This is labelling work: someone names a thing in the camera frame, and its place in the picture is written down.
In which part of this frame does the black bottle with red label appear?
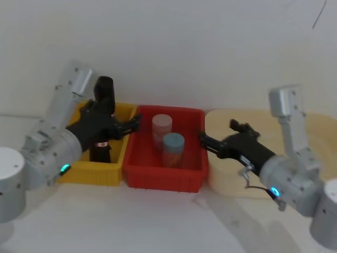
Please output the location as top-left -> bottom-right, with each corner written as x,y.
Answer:
89,75 -> 117,163

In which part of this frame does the pale wooden board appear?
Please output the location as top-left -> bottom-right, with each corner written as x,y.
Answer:
204,108 -> 337,200

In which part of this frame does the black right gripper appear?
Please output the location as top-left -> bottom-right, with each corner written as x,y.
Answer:
198,118 -> 276,177

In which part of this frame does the red plastic bin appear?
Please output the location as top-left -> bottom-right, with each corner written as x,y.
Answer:
122,105 -> 211,194

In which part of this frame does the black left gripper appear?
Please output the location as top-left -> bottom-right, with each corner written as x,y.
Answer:
65,98 -> 144,154

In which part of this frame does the blue can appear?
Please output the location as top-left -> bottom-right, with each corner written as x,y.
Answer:
161,132 -> 185,169

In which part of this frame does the yellow plastic bin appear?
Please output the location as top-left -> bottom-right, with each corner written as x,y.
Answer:
56,101 -> 140,187

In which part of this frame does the thin dark gripper cable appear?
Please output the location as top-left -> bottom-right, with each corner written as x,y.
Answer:
238,164 -> 286,211

